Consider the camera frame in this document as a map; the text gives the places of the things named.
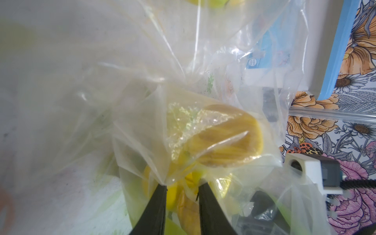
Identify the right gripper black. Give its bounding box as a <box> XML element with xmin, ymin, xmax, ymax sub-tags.
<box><xmin>232</xmin><ymin>191</ymin><xmax>291</xmax><ymax>235</ymax></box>

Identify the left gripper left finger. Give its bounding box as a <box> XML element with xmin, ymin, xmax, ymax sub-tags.
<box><xmin>129</xmin><ymin>185</ymin><xmax>167</xmax><ymax>235</ymax></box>

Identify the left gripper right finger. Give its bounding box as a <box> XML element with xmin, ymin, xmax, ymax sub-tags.
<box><xmin>198</xmin><ymin>183</ymin><xmax>237</xmax><ymax>235</ymax></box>

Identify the panda zip-top bag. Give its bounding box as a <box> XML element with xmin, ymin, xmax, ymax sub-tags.
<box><xmin>112</xmin><ymin>83</ymin><xmax>331</xmax><ymax>235</ymax></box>

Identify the clear bag with banana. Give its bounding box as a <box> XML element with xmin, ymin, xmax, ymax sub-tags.
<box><xmin>1</xmin><ymin>1</ymin><xmax>297</xmax><ymax>190</ymax></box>

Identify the yellow banana bunch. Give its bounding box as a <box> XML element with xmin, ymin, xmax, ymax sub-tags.
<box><xmin>188</xmin><ymin>0</ymin><xmax>245</xmax><ymax>8</ymax></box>

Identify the blue lid storage box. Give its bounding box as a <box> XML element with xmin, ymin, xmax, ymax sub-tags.
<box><xmin>246</xmin><ymin>1</ymin><xmax>361</xmax><ymax>100</ymax></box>

